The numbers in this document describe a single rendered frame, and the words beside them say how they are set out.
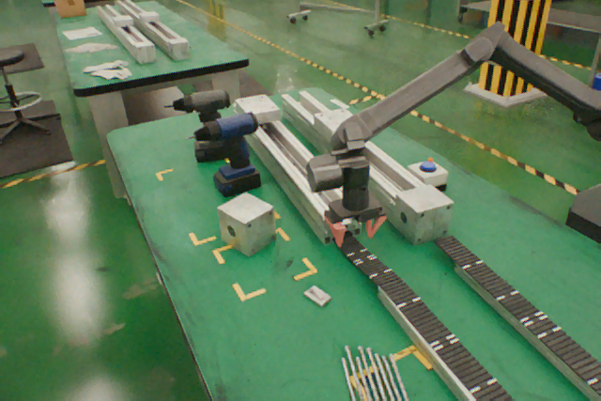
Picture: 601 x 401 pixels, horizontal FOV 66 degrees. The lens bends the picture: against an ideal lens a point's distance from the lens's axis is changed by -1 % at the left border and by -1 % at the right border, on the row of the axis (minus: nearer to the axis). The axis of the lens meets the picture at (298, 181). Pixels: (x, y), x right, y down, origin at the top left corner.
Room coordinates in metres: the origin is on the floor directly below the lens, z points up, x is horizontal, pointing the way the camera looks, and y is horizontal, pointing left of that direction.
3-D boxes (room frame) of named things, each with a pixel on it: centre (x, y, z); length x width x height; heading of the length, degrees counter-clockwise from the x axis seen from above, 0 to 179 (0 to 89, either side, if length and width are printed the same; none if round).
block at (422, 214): (0.93, -0.30, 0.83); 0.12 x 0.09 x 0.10; 111
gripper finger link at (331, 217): (0.83, -0.10, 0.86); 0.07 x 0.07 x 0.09; 21
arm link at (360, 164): (0.84, -0.11, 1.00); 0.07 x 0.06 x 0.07; 105
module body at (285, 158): (1.27, 0.04, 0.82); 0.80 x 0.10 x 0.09; 21
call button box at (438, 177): (1.12, -0.35, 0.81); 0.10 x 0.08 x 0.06; 111
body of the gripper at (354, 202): (0.84, -0.12, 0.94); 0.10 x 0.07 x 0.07; 111
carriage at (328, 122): (1.34, -0.14, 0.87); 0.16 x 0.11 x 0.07; 21
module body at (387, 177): (1.34, -0.14, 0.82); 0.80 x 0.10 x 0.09; 21
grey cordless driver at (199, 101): (1.37, 0.30, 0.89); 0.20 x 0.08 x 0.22; 103
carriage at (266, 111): (1.51, 0.13, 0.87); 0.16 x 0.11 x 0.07; 21
